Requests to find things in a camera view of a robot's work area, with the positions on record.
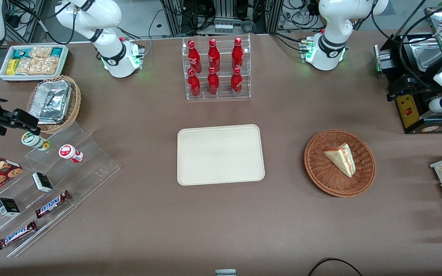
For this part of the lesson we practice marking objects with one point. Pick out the triangle sandwich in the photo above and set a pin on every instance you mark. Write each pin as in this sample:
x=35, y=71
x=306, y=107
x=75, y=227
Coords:
x=342, y=157

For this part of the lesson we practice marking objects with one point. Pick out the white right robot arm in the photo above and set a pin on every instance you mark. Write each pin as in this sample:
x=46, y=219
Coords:
x=119, y=57

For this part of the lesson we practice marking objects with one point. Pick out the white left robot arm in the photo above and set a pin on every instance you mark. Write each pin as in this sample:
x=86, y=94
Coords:
x=328, y=46

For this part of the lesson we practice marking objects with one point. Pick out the aluminium foil tray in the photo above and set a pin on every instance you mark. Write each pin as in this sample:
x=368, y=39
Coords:
x=50, y=101

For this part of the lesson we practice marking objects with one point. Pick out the light wicker basket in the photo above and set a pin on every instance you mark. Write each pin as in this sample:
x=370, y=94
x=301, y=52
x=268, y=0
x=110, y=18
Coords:
x=74, y=103

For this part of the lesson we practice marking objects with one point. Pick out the round brown wicker basket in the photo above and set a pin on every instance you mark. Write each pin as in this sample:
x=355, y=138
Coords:
x=328, y=176

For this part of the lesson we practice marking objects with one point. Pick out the beige plastic tray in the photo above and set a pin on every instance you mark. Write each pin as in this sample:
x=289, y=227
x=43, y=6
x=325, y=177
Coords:
x=221, y=155

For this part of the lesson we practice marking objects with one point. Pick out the green lidded yogurt cup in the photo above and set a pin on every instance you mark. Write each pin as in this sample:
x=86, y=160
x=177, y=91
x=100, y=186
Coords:
x=33, y=140

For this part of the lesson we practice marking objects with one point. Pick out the black food warmer machine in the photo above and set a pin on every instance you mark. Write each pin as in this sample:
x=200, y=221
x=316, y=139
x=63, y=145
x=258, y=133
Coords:
x=409, y=115

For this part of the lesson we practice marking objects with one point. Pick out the steel warmer pan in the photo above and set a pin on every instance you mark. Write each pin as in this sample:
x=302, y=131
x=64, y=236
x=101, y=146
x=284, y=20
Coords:
x=428, y=57

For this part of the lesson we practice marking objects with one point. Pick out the white plastic snack bin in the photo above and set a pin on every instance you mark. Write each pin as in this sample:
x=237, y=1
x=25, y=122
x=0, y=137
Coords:
x=6, y=76

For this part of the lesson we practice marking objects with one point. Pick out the yellow snack packet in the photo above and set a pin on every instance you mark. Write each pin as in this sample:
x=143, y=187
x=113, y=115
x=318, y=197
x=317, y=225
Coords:
x=12, y=67

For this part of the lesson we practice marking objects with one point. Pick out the clear bag of crackers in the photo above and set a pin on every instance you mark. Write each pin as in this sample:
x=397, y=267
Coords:
x=41, y=52
x=37, y=66

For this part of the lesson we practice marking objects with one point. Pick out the red lidded yogurt cup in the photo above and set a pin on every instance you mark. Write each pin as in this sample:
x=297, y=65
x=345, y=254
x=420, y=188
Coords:
x=68, y=152

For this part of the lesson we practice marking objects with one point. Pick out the teal snack packet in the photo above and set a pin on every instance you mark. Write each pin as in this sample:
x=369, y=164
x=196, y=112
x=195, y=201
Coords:
x=20, y=53
x=56, y=51

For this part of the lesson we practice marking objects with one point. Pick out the small black box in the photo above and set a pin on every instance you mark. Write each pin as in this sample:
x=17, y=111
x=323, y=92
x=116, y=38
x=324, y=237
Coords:
x=8, y=207
x=43, y=182

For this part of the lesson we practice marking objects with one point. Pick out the clear acrylic stepped display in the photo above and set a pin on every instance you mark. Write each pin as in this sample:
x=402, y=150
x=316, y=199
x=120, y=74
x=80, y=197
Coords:
x=90, y=165

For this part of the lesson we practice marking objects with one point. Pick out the snickers bar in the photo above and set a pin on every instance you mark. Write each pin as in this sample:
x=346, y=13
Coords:
x=52, y=204
x=17, y=235

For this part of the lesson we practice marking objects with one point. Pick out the red cola bottle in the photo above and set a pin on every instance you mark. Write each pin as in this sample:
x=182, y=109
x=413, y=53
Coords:
x=237, y=55
x=213, y=83
x=236, y=83
x=213, y=56
x=193, y=85
x=193, y=57

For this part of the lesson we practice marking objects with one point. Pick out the clear acrylic bottle rack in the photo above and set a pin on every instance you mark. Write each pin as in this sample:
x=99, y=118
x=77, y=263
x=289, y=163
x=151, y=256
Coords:
x=223, y=96

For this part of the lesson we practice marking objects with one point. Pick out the white power strip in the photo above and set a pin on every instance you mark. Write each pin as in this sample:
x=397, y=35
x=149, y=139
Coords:
x=223, y=28

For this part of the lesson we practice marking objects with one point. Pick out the small grey device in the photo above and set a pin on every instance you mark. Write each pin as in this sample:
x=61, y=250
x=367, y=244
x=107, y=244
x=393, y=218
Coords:
x=225, y=272

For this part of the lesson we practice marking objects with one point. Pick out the aluminium frame rack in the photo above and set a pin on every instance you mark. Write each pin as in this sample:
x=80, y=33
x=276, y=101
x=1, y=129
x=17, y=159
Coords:
x=175, y=19

